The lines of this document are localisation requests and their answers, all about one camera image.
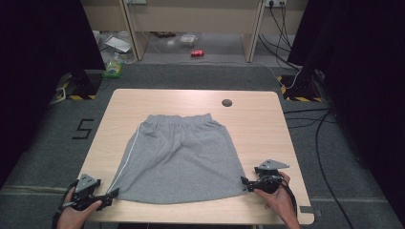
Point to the black stand base striped tape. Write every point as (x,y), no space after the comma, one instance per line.
(301,90)
(83,86)

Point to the person's left hand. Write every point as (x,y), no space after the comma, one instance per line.
(71,219)

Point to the red drink can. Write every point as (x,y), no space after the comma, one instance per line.
(197,53)

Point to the grey shorts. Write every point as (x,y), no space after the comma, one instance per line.
(178,162)

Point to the person's right hand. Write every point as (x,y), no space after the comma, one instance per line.
(281,205)

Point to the grey tape strip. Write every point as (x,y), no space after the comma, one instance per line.
(306,209)

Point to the round dark table grommet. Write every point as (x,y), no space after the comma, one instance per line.
(226,103)

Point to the clear plastic container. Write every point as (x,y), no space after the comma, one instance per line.
(187,39)

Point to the green packet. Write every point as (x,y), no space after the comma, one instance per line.
(113,68)

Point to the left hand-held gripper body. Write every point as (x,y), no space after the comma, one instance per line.
(86,184)

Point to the white wall socket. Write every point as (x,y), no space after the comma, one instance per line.
(275,3)

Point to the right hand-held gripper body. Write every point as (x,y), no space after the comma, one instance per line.
(269,183)

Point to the white paper sheet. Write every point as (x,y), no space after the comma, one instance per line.
(117,44)

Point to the black curtain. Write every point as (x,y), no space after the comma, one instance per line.
(366,79)
(38,63)

